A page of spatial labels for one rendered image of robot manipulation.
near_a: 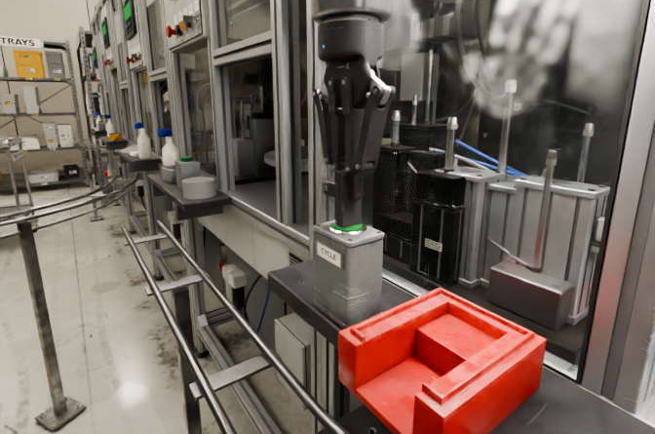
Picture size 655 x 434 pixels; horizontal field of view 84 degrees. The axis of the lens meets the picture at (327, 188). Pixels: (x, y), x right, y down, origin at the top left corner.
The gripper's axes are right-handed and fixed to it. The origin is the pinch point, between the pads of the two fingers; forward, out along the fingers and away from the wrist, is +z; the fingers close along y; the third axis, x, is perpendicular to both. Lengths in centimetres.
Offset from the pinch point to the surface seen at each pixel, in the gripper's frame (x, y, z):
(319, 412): 7.3, -3.9, 24.8
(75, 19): -10, 703, -142
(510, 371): -0.3, -21.9, 10.7
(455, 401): 6.7, -21.4, 10.2
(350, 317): 2.6, -3.8, 13.8
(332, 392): -10, 17, 47
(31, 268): 43, 120, 44
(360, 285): 1.1, -3.8, 9.9
